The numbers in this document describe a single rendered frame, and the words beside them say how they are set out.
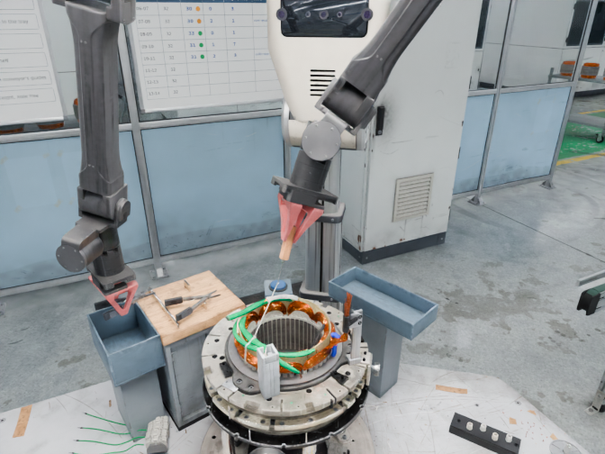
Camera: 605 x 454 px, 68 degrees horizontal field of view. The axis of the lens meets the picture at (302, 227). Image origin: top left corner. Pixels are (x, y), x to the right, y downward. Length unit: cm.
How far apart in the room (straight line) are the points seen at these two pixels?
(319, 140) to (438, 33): 254
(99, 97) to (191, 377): 65
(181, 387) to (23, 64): 212
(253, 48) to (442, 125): 137
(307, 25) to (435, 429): 98
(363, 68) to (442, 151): 270
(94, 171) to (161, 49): 207
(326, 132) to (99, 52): 36
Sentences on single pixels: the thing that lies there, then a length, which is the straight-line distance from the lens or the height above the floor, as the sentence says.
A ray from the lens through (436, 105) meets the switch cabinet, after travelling 323.
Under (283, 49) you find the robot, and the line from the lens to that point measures 111.
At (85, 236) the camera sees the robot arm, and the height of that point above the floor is 132.
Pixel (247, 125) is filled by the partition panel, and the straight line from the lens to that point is 312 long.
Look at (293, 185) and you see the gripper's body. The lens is 72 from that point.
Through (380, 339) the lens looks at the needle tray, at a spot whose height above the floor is 97.
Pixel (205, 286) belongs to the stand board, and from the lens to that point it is 115.
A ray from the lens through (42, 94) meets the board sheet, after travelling 287.
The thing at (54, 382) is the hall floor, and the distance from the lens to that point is 269.
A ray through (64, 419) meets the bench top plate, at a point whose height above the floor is 78.
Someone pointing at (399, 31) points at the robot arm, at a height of 166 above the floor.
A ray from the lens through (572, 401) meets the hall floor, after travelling 264.
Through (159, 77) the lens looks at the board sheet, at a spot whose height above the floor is 133.
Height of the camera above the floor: 168
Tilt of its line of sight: 26 degrees down
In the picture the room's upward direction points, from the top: straight up
